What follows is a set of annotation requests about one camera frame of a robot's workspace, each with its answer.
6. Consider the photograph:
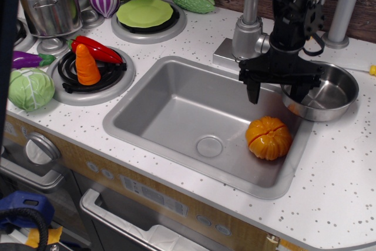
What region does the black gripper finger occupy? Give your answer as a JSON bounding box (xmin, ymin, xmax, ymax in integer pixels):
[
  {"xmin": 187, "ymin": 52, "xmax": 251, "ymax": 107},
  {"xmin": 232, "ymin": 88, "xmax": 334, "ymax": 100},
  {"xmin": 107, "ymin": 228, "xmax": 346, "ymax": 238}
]
[
  {"xmin": 246, "ymin": 79, "xmax": 260, "ymax": 104},
  {"xmin": 291, "ymin": 83, "xmax": 311, "ymax": 103}
]

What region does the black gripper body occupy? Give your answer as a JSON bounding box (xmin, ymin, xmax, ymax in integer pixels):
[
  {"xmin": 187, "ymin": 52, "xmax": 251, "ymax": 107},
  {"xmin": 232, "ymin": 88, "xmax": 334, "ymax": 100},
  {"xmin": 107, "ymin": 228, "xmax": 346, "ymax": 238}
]
[{"xmin": 239, "ymin": 47, "xmax": 324, "ymax": 88}]

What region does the small steel pan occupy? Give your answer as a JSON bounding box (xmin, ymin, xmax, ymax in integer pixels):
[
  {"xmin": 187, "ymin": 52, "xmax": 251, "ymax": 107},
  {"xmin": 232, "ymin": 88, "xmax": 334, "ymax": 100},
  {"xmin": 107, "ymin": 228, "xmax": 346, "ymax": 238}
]
[{"xmin": 281, "ymin": 61, "xmax": 359, "ymax": 122}]

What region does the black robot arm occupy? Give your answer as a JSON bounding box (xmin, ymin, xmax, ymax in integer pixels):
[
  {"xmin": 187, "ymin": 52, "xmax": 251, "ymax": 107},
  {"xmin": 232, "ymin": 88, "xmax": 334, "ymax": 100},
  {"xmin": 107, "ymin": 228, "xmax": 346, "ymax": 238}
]
[{"xmin": 239, "ymin": 0, "xmax": 324, "ymax": 104}]

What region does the grey toy sink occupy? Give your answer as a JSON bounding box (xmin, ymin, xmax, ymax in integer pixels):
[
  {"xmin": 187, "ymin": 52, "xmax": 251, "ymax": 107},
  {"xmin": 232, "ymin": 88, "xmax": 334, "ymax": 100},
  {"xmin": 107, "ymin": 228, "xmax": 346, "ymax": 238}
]
[{"xmin": 103, "ymin": 56, "xmax": 313, "ymax": 199}]

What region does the silver toy faucet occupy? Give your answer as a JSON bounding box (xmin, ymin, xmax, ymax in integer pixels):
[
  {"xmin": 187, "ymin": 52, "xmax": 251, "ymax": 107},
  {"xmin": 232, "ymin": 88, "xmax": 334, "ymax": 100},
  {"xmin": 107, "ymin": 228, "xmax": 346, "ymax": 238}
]
[{"xmin": 213, "ymin": 0, "xmax": 270, "ymax": 72}]

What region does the orange toy pumpkin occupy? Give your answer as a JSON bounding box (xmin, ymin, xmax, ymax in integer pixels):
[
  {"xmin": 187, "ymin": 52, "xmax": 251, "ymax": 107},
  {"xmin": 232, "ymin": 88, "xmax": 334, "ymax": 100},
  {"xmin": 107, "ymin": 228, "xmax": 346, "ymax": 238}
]
[{"xmin": 245, "ymin": 116, "xmax": 293, "ymax": 160}]

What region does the grey vertical pole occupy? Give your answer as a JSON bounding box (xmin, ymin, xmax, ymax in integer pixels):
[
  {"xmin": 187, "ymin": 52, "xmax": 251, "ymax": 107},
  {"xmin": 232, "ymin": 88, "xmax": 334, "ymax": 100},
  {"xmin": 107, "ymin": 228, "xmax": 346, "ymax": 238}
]
[{"xmin": 321, "ymin": 0, "xmax": 357, "ymax": 49}]

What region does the back right stove burner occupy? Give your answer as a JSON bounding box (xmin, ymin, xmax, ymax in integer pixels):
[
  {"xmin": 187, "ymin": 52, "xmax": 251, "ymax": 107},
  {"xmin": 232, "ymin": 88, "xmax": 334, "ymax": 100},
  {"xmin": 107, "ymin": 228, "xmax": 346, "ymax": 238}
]
[{"xmin": 111, "ymin": 1, "xmax": 187, "ymax": 45}]

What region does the stove burner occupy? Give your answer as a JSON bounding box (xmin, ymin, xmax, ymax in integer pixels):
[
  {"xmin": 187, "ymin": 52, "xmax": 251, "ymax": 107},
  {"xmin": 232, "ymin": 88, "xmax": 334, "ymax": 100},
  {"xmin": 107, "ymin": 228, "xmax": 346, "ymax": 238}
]
[
  {"xmin": 14, "ymin": 18, "xmax": 36, "ymax": 52},
  {"xmin": 47, "ymin": 46, "xmax": 136, "ymax": 106},
  {"xmin": 111, "ymin": 1, "xmax": 187, "ymax": 45}
]

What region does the green toy plate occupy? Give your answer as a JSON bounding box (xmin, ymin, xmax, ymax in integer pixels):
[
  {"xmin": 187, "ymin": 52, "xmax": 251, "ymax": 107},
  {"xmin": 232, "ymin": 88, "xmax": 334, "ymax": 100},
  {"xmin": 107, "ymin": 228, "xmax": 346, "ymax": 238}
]
[{"xmin": 116, "ymin": 0, "xmax": 174, "ymax": 28}]

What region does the front right stove burner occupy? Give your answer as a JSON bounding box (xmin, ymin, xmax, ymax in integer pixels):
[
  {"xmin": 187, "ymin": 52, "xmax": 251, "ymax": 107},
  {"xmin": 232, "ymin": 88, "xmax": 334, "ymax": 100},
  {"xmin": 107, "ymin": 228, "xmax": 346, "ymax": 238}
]
[{"xmin": 47, "ymin": 46, "xmax": 136, "ymax": 106}]

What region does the red toy chili pepper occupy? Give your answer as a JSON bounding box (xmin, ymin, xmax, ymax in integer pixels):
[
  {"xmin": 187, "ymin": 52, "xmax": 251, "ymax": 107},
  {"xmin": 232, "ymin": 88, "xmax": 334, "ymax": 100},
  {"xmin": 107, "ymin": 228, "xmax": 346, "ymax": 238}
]
[{"xmin": 67, "ymin": 35, "xmax": 123, "ymax": 64}]

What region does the orange toy carrot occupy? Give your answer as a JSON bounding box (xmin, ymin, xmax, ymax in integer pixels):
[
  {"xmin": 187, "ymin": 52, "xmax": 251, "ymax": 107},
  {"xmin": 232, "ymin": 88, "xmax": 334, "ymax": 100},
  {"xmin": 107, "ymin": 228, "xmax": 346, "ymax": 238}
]
[{"xmin": 75, "ymin": 44, "xmax": 101, "ymax": 86}]

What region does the purple striped toy onion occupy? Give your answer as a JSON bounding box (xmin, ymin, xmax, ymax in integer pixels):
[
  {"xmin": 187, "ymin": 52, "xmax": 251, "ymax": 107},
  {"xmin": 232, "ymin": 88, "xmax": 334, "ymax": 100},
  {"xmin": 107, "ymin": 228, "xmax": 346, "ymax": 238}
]
[{"xmin": 89, "ymin": 0, "xmax": 120, "ymax": 18}]

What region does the grey stove knob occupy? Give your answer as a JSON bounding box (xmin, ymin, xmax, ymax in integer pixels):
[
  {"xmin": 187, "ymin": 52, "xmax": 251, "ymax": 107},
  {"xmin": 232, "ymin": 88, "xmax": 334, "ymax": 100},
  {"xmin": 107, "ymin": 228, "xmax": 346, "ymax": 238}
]
[
  {"xmin": 81, "ymin": 9, "xmax": 105, "ymax": 29},
  {"xmin": 36, "ymin": 37, "xmax": 69, "ymax": 57}
]

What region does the silver dishwasher door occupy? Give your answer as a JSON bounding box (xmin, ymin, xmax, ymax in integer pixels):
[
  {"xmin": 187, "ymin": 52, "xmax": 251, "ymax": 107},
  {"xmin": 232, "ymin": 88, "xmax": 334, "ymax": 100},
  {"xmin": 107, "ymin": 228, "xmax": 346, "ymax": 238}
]
[{"xmin": 79, "ymin": 188, "xmax": 236, "ymax": 251}]

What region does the steel cooking pot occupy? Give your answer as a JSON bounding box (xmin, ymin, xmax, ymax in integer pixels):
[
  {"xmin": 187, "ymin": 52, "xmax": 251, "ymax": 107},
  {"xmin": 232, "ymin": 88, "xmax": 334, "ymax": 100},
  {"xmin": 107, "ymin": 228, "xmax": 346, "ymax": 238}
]
[{"xmin": 20, "ymin": 0, "xmax": 83, "ymax": 38}]

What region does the silver oven knob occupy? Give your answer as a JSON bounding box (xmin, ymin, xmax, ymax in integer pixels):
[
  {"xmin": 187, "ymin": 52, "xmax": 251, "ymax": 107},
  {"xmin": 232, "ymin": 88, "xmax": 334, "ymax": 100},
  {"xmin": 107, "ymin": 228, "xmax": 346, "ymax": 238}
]
[{"xmin": 23, "ymin": 132, "xmax": 61, "ymax": 165}]

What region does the green toy cabbage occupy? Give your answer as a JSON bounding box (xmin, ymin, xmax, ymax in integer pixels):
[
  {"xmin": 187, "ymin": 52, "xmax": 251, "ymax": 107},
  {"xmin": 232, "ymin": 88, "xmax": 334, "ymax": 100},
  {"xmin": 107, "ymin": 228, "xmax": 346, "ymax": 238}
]
[{"xmin": 8, "ymin": 68, "xmax": 55, "ymax": 112}]

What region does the front left stove burner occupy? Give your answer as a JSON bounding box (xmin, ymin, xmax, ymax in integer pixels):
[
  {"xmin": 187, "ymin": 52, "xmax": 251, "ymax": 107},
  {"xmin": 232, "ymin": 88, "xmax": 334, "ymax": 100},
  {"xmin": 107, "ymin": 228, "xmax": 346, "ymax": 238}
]
[{"xmin": 14, "ymin": 18, "xmax": 36, "ymax": 52}]

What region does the purple toy eggplant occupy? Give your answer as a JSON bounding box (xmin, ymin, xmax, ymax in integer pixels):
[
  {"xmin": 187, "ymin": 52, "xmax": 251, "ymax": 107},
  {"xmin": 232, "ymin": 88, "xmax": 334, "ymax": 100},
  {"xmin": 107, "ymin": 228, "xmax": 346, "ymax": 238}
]
[{"xmin": 12, "ymin": 51, "xmax": 56, "ymax": 69}]

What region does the yellow cloth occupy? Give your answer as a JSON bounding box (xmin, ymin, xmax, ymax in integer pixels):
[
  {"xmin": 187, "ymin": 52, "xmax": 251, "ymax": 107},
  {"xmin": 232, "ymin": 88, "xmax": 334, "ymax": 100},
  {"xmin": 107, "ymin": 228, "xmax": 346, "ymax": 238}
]
[{"xmin": 25, "ymin": 226, "xmax": 63, "ymax": 248}]

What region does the toy knife yellow handle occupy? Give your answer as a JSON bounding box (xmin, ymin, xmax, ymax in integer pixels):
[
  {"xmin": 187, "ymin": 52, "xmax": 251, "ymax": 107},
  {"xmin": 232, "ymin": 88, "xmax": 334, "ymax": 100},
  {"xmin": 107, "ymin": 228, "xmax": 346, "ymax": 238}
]
[{"xmin": 342, "ymin": 64, "xmax": 376, "ymax": 77}]

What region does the silver oven door handle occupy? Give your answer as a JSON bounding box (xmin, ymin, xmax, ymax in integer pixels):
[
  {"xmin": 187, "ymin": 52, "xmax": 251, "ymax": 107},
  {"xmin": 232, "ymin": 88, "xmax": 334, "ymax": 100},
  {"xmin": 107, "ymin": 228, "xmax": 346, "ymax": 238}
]
[{"xmin": 1, "ymin": 146, "xmax": 65, "ymax": 192}]

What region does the black braided cable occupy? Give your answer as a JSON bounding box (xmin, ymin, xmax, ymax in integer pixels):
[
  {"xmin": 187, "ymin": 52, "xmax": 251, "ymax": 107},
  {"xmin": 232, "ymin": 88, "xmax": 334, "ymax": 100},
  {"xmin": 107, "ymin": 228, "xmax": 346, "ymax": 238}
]
[{"xmin": 0, "ymin": 208, "xmax": 49, "ymax": 249}]

